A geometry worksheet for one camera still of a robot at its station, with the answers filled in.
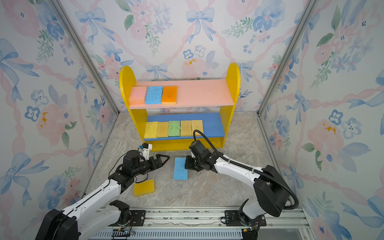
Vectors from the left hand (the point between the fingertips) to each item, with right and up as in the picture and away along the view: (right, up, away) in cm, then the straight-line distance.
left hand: (166, 159), depth 80 cm
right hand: (+9, -3, +3) cm, 10 cm away
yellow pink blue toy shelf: (-6, +31, +45) cm, 55 cm away
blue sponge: (+7, -7, +1) cm, 10 cm away
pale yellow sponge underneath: (+10, +17, +10) cm, 22 cm away
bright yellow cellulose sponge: (-11, +15, +10) cm, 21 cm away
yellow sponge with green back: (-4, +16, +10) cm, 19 cm away
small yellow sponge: (+17, +18, +11) cm, 27 cm away
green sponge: (+3, +16, +10) cm, 19 cm away
